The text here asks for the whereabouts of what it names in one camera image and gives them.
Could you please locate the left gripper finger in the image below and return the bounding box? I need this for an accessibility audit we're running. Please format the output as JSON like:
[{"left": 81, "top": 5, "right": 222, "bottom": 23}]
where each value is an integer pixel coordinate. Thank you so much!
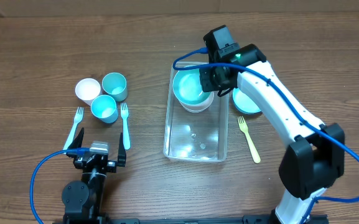
[
  {"left": 66, "top": 128, "right": 85, "bottom": 157},
  {"left": 117, "top": 133, "right": 126, "bottom": 167}
]

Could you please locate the blue bowl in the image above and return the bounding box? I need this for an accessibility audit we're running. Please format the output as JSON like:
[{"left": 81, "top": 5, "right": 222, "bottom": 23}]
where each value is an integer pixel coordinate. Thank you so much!
[{"left": 232, "top": 88, "right": 261, "bottom": 114}]

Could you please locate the blue cup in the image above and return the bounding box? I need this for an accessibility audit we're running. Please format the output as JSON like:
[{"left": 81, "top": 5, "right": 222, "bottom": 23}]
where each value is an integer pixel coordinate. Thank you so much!
[{"left": 91, "top": 95, "right": 118, "bottom": 123}]

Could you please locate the yellow fork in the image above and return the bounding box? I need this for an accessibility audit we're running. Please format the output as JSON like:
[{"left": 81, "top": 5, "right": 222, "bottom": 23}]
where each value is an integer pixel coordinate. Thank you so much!
[{"left": 238, "top": 116, "right": 261, "bottom": 164}]

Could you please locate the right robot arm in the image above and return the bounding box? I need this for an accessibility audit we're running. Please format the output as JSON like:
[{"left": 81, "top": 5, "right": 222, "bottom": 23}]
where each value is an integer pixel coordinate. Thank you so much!
[{"left": 198, "top": 44, "right": 345, "bottom": 223}]

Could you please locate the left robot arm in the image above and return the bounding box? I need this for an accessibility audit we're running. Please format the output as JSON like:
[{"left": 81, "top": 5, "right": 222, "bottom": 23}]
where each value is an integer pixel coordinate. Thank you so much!
[{"left": 62, "top": 129, "right": 126, "bottom": 223}]

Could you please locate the clear plastic container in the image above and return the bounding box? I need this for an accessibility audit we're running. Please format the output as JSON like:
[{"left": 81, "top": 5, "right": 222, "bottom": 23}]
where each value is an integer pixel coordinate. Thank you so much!
[{"left": 163, "top": 69, "right": 229, "bottom": 162}]

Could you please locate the light blue fork left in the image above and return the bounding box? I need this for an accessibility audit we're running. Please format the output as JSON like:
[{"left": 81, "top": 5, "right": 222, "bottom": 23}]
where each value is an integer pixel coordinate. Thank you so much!
[{"left": 63, "top": 107, "right": 84, "bottom": 150}]

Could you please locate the light blue fork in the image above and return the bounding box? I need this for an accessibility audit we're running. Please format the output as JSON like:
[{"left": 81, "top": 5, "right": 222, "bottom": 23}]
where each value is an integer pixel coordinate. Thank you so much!
[
  {"left": 63, "top": 107, "right": 84, "bottom": 150},
  {"left": 120, "top": 103, "right": 131, "bottom": 150}
]

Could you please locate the white bowl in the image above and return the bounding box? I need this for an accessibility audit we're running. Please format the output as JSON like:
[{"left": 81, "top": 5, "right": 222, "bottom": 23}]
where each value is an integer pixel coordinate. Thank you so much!
[{"left": 179, "top": 92, "right": 215, "bottom": 113}]

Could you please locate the light blue fork right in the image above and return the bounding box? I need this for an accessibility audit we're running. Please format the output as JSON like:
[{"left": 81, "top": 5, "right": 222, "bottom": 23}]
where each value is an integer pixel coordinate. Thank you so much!
[{"left": 120, "top": 103, "right": 131, "bottom": 150}]

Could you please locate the white cup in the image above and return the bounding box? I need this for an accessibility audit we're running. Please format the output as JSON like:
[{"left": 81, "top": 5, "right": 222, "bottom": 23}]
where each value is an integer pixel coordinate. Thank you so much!
[{"left": 75, "top": 78, "right": 102, "bottom": 106}]

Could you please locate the green cup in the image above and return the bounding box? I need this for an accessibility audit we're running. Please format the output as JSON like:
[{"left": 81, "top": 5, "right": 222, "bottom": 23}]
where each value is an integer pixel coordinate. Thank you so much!
[{"left": 102, "top": 72, "right": 128, "bottom": 101}]

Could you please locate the left blue cable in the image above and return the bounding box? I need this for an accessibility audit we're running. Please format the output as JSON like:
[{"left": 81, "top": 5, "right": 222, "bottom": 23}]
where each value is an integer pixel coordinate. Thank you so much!
[{"left": 29, "top": 147, "right": 90, "bottom": 224}]

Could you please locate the blue cable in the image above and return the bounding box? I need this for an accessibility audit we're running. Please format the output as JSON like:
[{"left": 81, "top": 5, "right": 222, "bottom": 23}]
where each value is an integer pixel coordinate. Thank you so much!
[
  {"left": 29, "top": 147, "right": 90, "bottom": 224},
  {"left": 172, "top": 47, "right": 359, "bottom": 224}
]

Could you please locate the right blue cable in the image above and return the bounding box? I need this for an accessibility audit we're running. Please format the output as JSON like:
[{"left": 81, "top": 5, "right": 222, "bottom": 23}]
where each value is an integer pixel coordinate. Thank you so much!
[{"left": 172, "top": 47, "right": 359, "bottom": 224}]

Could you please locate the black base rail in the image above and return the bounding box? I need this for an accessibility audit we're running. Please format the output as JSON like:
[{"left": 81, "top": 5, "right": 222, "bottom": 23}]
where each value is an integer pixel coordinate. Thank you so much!
[{"left": 53, "top": 213, "right": 328, "bottom": 224}]

